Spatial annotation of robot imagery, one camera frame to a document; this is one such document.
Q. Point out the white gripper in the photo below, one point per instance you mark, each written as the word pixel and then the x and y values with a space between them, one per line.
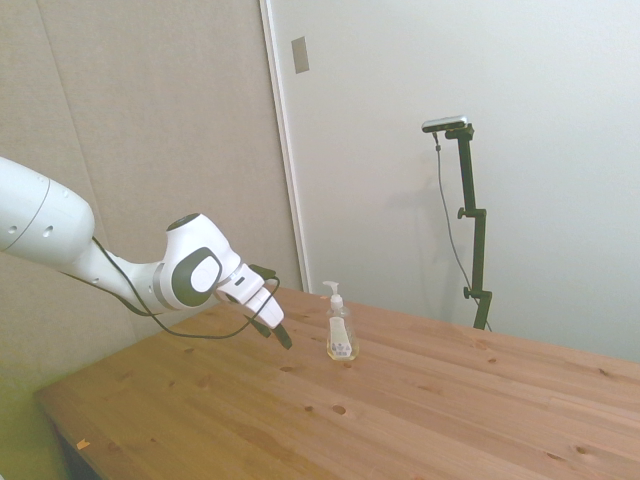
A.
pixel 257 300

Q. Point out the clear sanitizer pump bottle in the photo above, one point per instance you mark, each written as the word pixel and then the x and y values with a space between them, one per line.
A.
pixel 340 335

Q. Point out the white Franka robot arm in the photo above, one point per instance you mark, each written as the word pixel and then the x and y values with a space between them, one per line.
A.
pixel 45 220

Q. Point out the small orange scrap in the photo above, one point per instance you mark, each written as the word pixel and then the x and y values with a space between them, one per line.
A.
pixel 82 444

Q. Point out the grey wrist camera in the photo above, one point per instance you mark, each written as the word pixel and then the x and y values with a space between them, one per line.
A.
pixel 262 272

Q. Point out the white vertical wall trim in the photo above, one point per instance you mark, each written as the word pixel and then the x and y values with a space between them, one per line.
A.
pixel 287 150

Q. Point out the black camera stand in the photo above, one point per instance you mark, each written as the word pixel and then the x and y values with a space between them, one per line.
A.
pixel 475 225

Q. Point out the grey exterior camera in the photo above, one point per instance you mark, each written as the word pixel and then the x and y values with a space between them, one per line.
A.
pixel 445 123

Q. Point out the grey wall plate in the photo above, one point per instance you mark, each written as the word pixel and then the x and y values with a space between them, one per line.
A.
pixel 300 55

